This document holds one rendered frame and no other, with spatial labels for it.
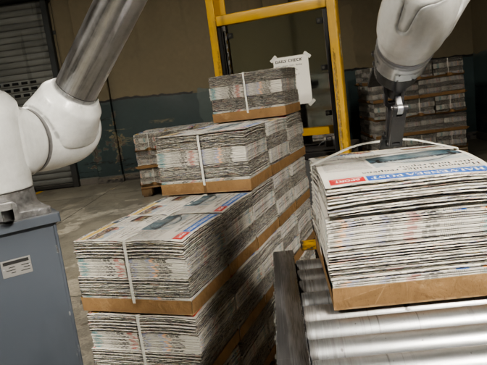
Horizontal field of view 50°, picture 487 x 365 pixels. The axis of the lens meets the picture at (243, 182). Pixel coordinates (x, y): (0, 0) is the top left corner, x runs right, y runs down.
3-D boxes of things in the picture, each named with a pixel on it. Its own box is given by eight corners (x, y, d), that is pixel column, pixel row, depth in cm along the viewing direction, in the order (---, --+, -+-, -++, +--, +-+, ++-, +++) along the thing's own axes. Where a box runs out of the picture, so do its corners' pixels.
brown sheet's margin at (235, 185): (161, 195, 206) (159, 185, 205) (191, 181, 233) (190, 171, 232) (251, 190, 194) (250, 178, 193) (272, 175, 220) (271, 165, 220)
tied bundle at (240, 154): (161, 197, 206) (152, 140, 202) (191, 182, 234) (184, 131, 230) (251, 192, 194) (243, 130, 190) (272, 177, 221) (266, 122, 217)
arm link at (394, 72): (381, 70, 80) (376, 88, 86) (441, 63, 79) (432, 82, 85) (372, 19, 83) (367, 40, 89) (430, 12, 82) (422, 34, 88)
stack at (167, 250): (114, 485, 169) (67, 240, 155) (240, 323, 276) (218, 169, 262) (224, 505, 155) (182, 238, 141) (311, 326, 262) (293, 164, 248)
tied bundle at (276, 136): (193, 182, 235) (185, 130, 231) (219, 169, 261) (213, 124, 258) (273, 177, 221) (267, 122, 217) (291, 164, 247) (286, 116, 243)
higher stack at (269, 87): (239, 323, 275) (205, 77, 253) (257, 300, 303) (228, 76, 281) (310, 326, 262) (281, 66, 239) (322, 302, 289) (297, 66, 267)
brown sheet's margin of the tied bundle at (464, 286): (323, 273, 106) (321, 253, 105) (467, 258, 104) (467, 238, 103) (333, 311, 91) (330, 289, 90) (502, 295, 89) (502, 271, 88)
